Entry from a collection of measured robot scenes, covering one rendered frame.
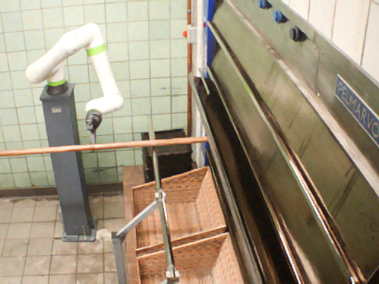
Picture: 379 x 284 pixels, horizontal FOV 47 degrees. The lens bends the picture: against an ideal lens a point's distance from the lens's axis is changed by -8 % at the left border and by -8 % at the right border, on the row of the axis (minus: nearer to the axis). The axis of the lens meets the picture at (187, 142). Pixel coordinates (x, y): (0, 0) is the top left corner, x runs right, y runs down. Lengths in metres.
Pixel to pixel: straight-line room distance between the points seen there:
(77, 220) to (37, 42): 1.34
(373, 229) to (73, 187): 2.61
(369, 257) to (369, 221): 0.08
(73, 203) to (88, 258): 0.42
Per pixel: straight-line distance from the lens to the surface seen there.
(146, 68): 3.51
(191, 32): 3.07
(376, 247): 0.98
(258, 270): 1.38
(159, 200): 2.05
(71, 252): 3.55
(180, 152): 2.84
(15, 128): 3.81
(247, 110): 1.95
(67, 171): 3.26
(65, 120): 3.05
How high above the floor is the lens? 2.44
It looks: 31 degrees down
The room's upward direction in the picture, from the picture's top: straight up
